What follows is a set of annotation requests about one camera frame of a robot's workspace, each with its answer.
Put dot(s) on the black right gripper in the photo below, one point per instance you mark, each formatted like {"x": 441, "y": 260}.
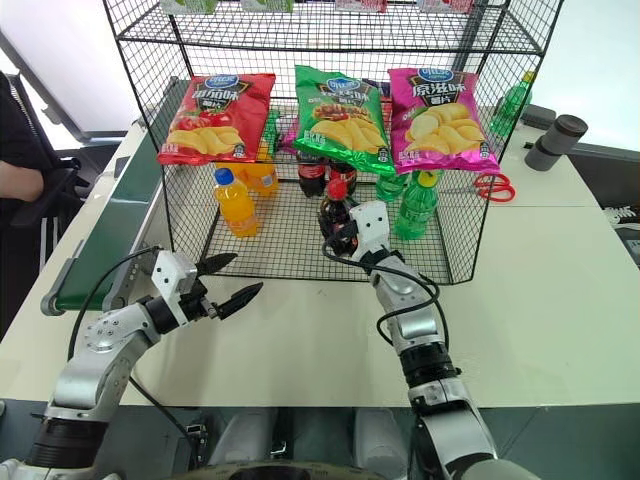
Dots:
{"x": 347, "y": 241}

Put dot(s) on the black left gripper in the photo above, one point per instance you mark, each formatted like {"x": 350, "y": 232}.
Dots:
{"x": 197, "y": 306}

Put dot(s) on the red-capped cola bottle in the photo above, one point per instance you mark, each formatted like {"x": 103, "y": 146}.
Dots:
{"x": 337, "y": 200}

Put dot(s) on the person's bare forearm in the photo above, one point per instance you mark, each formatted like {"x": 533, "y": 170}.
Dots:
{"x": 20, "y": 180}

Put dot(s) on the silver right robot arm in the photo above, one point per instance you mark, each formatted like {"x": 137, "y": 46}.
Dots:
{"x": 425, "y": 330}

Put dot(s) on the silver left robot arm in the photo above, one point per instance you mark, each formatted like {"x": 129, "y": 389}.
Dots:
{"x": 100, "y": 335}

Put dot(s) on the green conveyor belt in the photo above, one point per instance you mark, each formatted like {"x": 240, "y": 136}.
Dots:
{"x": 125, "y": 200}

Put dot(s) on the red-labelled cola bottle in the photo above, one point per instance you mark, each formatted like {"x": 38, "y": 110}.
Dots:
{"x": 311, "y": 175}
{"x": 344, "y": 174}

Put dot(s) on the blue-capped orange soda bottle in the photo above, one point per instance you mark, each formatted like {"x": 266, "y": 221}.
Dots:
{"x": 235, "y": 205}

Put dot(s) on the yellow-capped green soda bottle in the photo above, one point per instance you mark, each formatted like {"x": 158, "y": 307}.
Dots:
{"x": 510, "y": 107}
{"x": 416, "y": 207}

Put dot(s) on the small pink packet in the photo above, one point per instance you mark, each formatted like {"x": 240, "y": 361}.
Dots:
{"x": 290, "y": 137}

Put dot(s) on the green chips bag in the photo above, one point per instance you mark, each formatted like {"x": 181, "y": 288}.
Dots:
{"x": 345, "y": 125}

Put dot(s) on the magenta chips bag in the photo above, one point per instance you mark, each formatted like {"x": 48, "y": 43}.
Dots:
{"x": 440, "y": 125}

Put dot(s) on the red chips bag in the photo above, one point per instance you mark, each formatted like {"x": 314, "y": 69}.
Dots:
{"x": 220, "y": 120}

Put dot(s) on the red scissors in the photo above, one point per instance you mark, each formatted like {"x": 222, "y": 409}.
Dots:
{"x": 487, "y": 189}

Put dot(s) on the pink snack packet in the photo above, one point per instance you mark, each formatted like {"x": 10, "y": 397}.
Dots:
{"x": 446, "y": 5}
{"x": 361, "y": 4}

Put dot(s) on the green snack packet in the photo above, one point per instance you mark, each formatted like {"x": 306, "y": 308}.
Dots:
{"x": 190, "y": 5}
{"x": 267, "y": 4}

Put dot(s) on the grey box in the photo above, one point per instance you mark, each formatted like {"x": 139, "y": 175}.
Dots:
{"x": 537, "y": 115}

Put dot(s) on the grey cylinder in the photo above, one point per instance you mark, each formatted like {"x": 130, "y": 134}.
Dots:
{"x": 555, "y": 142}

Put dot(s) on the person in black clothes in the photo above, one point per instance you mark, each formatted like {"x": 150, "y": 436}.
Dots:
{"x": 22, "y": 130}

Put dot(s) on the dark teal panel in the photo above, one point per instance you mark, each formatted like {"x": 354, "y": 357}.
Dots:
{"x": 610, "y": 170}

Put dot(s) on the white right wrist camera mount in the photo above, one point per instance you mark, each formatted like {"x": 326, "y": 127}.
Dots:
{"x": 370, "y": 225}

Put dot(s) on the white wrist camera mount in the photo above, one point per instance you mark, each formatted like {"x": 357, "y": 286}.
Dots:
{"x": 370, "y": 225}
{"x": 167, "y": 275}

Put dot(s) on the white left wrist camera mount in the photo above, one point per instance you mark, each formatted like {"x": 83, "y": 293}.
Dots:
{"x": 167, "y": 275}

